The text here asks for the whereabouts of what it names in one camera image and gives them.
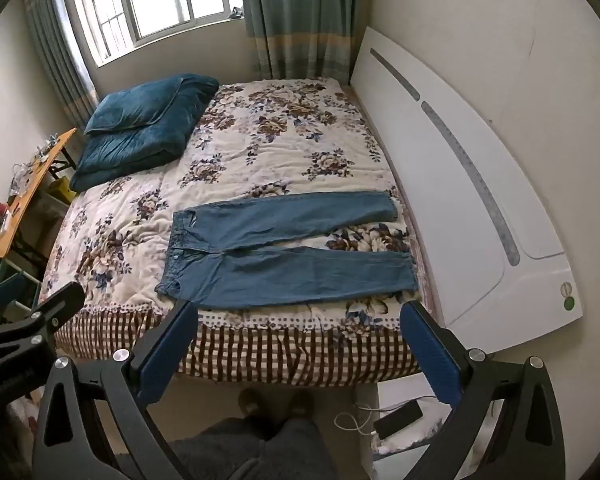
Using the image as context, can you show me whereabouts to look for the wooden desk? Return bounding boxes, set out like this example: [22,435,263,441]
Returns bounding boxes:
[0,127,78,261]

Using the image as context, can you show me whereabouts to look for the white headboard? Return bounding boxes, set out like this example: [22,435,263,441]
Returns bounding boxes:
[349,26,583,356]

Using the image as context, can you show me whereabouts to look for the blue denim pants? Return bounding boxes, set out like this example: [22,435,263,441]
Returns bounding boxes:
[154,190,421,311]

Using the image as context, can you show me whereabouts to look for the floral bed blanket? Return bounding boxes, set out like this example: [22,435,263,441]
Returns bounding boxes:
[37,77,443,388]

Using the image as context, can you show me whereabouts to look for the yellow box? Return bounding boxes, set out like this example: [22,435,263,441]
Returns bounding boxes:
[47,177,76,206]

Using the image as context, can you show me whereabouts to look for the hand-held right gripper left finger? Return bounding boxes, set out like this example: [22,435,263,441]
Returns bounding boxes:
[30,301,199,480]

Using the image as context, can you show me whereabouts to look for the white nightstand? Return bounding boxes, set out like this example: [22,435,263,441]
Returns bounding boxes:
[357,375,501,480]

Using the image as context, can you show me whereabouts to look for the window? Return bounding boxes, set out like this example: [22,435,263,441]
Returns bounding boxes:
[60,0,246,66]

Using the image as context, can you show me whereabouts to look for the black phone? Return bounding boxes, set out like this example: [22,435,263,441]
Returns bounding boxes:
[374,402,425,440]

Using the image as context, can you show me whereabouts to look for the teal striped curtain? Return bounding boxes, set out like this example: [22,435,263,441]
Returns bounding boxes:
[20,0,101,131]
[237,0,376,86]

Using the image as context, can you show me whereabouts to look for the person's grey trouser legs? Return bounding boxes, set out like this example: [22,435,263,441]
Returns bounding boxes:
[170,417,338,480]

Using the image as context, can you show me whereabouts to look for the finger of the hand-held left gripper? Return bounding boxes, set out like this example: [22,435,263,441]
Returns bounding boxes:
[0,282,86,403]

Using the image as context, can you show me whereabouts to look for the person's right slipper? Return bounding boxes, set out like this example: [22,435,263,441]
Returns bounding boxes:
[285,390,315,418]

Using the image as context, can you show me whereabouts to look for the person's slipper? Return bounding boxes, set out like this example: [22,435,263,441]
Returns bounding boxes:
[237,389,267,417]
[285,390,315,418]

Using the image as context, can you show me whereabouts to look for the white charging cable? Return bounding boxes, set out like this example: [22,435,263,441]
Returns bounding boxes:
[334,402,381,436]

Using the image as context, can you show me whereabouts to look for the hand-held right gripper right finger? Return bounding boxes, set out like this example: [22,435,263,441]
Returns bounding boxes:
[401,301,566,480]

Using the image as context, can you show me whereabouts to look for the person's left slipper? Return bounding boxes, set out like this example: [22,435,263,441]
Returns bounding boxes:
[237,389,267,417]

